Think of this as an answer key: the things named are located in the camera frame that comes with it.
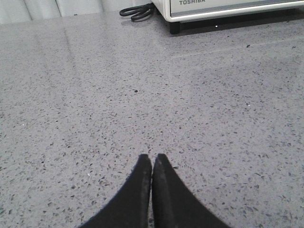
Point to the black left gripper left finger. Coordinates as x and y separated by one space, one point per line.
129 207

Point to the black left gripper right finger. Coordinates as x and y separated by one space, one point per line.
174 206

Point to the white Toshiba toaster oven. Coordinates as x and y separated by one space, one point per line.
177 11

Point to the grey curtain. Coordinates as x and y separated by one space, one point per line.
13 11

